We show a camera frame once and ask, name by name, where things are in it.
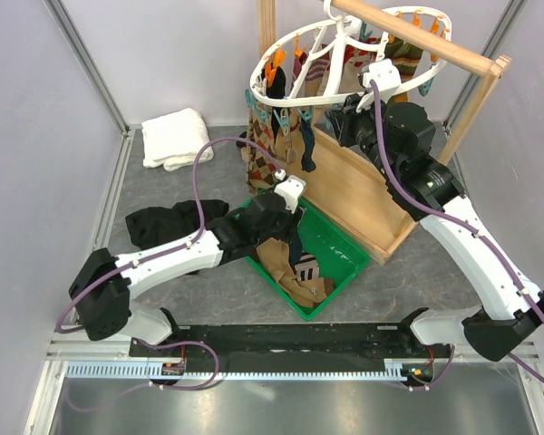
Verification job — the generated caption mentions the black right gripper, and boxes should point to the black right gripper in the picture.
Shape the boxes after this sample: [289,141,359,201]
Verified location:
[328,90,400,181]

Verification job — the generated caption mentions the navy blue sock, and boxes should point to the navy blue sock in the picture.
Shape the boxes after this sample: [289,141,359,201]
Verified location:
[300,120,316,173]
[288,211,304,266]

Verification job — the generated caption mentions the brown striped sock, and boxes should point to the brown striped sock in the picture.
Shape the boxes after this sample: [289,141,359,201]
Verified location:
[293,253,320,281]

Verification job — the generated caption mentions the teal clothes peg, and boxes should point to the teal clothes peg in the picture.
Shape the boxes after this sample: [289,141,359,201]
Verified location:
[297,106,315,124]

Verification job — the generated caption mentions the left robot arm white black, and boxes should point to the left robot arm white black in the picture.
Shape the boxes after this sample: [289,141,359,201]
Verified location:
[69,188,303,356]

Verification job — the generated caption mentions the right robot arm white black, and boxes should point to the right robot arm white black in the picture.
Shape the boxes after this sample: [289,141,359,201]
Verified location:
[325,93,544,362]

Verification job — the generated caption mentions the tan sock in bin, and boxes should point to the tan sock in bin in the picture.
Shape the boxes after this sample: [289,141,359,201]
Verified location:
[257,238,335,308]

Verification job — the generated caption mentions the argyle brown orange sock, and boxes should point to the argyle brown orange sock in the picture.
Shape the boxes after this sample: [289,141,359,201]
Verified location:
[241,110,287,196]

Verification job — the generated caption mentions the olive striped hanging sock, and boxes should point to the olive striped hanging sock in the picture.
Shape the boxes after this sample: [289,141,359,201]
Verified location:
[384,37,423,82]

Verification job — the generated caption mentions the green plastic bin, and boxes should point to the green plastic bin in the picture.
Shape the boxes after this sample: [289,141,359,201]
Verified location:
[246,198,370,321]

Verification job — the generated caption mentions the beige red hanging sock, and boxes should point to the beige red hanging sock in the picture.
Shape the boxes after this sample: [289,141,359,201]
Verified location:
[337,45,376,94]

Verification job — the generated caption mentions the purple striped tan sock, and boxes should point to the purple striped tan sock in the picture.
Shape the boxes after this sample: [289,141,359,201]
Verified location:
[291,50,330,97]

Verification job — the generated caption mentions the black cloth pile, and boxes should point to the black cloth pile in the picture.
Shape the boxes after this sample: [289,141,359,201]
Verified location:
[125,199,223,277]

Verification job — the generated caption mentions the white folded towel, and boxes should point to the white folded towel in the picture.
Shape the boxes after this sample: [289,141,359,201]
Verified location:
[141,108,209,171]

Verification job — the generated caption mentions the black hanging sock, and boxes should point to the black hanging sock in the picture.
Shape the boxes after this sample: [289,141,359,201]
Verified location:
[266,66,287,99]

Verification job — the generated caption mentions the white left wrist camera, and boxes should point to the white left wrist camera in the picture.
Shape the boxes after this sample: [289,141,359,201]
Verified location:
[273,169,306,214]

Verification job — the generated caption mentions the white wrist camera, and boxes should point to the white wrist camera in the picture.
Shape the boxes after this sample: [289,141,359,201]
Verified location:
[358,58,402,100]
[273,169,306,214]

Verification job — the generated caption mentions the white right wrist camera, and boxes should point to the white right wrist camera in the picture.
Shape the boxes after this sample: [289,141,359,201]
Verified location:
[358,58,402,100]

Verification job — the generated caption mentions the wooden rack frame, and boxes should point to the wooden rack frame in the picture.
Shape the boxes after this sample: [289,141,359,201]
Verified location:
[257,0,512,266]

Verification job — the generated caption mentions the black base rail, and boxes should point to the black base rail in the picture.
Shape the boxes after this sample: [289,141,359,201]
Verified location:
[130,315,451,359]

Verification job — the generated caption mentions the grey cable duct strip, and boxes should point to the grey cable duct strip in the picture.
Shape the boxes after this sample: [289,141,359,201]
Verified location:
[66,362,410,382]

